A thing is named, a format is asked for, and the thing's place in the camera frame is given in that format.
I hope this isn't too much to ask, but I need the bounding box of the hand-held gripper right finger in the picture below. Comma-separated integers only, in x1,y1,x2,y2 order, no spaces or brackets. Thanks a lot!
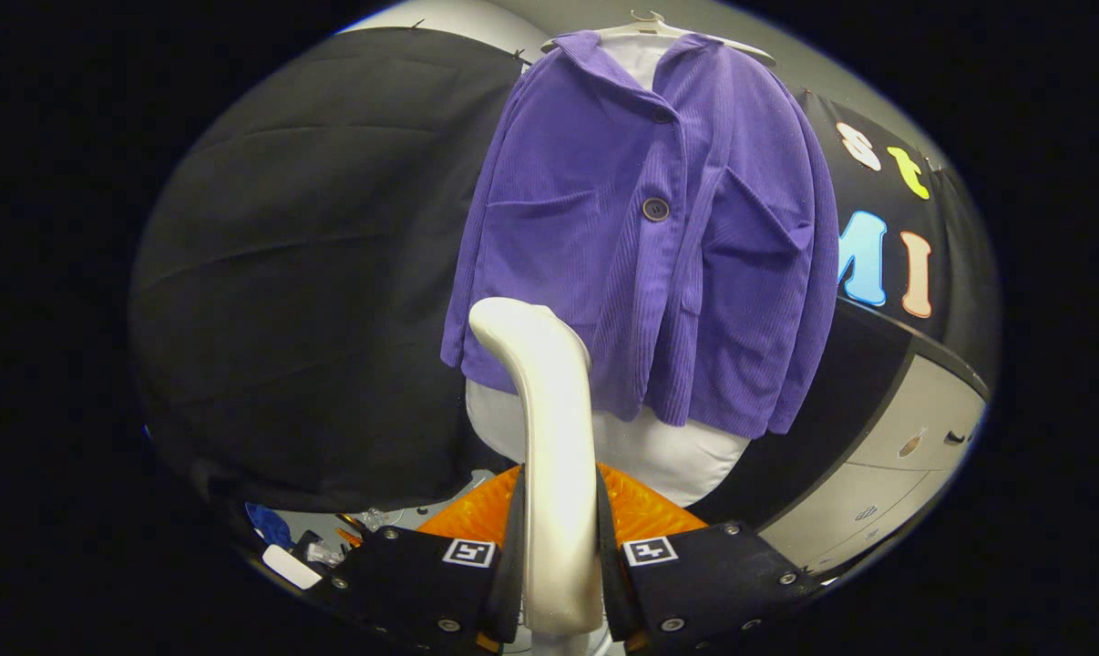
597,463,824,655

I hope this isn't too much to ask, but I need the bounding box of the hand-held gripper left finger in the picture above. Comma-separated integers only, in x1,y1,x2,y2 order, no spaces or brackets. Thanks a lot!
313,463,528,655

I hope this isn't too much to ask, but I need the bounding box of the grey garment steamer hose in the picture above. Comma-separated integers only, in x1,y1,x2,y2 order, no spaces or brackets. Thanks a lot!
531,632,616,656

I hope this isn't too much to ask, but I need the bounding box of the white garment steamer head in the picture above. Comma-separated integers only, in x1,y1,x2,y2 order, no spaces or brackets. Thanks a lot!
468,297,603,637

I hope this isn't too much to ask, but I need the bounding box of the purple corduroy jacket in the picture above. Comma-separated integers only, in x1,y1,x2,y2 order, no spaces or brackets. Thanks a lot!
440,30,840,440

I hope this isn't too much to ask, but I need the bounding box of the white plastic clothes hanger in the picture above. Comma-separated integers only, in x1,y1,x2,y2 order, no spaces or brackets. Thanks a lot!
540,9,776,67

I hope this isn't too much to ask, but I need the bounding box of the small white box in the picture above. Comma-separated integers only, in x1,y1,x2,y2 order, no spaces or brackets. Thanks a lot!
262,545,323,590

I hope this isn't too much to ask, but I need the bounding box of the blue cloth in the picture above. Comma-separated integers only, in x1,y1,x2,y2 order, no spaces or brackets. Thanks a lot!
244,503,293,549

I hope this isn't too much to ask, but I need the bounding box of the grey cabinet with dark top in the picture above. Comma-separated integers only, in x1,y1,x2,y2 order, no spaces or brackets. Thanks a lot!
686,296,990,577

